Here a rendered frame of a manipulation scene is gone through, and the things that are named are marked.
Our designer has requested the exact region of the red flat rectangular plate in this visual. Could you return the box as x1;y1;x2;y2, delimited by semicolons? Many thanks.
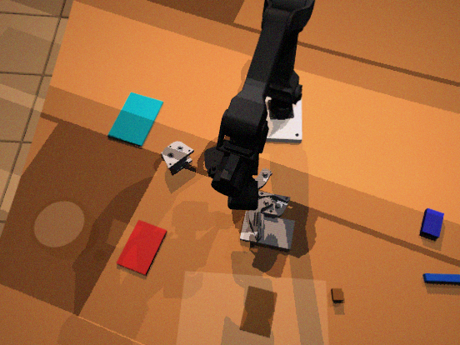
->
116;219;167;275

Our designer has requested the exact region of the blue rectangular block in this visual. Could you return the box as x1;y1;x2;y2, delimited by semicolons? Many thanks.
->
420;208;444;238

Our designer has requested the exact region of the teal flat rectangular plate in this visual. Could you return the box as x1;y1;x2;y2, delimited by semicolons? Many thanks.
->
107;92;164;147

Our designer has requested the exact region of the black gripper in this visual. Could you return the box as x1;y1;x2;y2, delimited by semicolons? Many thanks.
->
227;155;259;211

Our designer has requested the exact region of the blue flat bar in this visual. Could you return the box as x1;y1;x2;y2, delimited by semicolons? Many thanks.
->
422;273;460;283

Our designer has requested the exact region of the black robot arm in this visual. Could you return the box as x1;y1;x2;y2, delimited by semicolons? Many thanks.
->
204;0;315;198

